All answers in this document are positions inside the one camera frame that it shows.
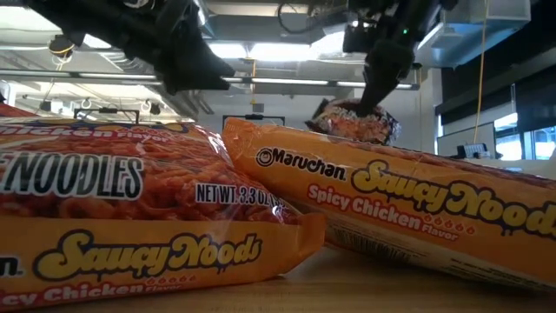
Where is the white partition panel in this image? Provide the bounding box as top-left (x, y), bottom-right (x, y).
top-left (436, 121), bottom-right (497, 158)

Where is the silver round ventilation duct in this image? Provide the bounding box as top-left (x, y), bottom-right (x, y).
top-left (197, 0), bottom-right (216, 39)

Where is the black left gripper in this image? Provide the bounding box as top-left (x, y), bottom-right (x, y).
top-left (116, 0), bottom-right (235, 95)

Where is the long ceiling light bar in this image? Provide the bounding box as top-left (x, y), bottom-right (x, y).
top-left (0, 69), bottom-right (420, 91)

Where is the light grey ceiling duct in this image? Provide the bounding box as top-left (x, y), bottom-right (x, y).
top-left (414, 0), bottom-right (532, 69)

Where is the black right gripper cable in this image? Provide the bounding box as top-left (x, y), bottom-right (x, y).
top-left (276, 2), bottom-right (316, 36)

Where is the yellow hanging cable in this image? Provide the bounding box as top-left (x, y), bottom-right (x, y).
top-left (472, 0), bottom-right (490, 144)

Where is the black Fire Noodles pack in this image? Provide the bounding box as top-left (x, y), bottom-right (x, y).
top-left (303, 97), bottom-right (401, 147)

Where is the orange Saucy Noods pack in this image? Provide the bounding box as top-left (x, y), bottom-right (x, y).
top-left (0, 103), bottom-right (328, 312)
top-left (221, 116), bottom-right (556, 293)

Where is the black desk device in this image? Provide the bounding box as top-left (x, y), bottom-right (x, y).
top-left (455, 142), bottom-right (493, 160)

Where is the black ceiling device yellow cable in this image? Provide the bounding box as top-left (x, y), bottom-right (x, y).
top-left (47, 34), bottom-right (77, 66)

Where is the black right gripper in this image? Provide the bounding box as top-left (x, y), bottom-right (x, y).
top-left (342, 0), bottom-right (440, 117)

